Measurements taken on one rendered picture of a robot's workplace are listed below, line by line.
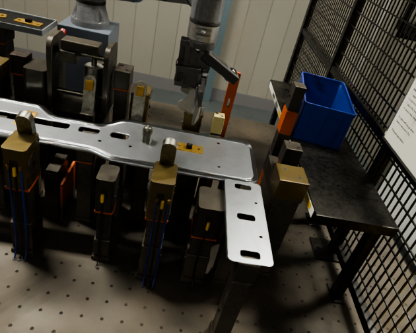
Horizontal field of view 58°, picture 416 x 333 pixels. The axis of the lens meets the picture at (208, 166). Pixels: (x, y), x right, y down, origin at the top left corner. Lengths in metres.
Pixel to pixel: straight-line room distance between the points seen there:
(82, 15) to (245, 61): 2.41
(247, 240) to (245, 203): 0.13
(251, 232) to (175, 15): 3.05
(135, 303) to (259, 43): 3.09
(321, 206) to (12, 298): 0.80
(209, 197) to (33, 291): 0.51
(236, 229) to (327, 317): 0.46
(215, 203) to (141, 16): 3.00
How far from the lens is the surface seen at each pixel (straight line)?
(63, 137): 1.10
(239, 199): 0.97
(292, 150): 1.10
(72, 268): 1.15
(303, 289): 1.25
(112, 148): 1.06
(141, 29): 3.83
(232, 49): 3.81
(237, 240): 0.86
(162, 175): 0.91
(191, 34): 0.96
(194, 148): 1.11
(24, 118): 1.00
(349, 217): 1.02
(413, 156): 1.08
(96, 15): 1.67
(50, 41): 1.23
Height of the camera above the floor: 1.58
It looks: 33 degrees down
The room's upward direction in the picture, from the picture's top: 14 degrees clockwise
